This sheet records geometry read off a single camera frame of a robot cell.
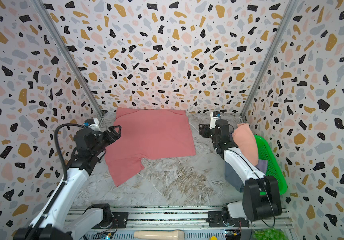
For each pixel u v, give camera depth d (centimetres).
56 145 51
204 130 76
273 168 84
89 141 56
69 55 86
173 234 67
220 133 65
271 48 86
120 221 73
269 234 66
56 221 39
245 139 90
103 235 70
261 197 43
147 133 109
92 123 66
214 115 75
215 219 73
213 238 65
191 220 76
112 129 69
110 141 68
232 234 72
